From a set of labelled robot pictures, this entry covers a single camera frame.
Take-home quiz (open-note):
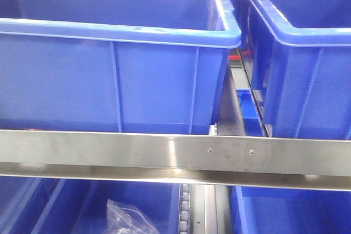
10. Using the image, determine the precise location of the clear plastic bag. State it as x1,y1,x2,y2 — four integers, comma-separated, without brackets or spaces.
103,199,159,234

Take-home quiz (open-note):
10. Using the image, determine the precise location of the blue bin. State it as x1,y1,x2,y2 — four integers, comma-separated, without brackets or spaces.
228,186,350,233
231,0,350,140
1,176,180,233
1,0,241,134

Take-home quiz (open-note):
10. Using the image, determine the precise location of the blue bin lower right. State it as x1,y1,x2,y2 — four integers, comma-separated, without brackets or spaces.
228,186,350,233

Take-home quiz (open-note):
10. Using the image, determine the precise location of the stainless steel shelf rack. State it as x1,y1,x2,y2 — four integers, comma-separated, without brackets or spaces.
1,69,350,233

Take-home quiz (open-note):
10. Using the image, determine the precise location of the blue bin lower left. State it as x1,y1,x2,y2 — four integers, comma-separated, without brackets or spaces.
1,176,180,233

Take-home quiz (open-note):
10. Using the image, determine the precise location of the blue bin upper left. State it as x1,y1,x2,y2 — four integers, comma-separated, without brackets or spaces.
1,0,241,134

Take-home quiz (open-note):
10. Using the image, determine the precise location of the blue bin upper right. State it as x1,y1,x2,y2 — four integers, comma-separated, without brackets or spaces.
231,0,350,140

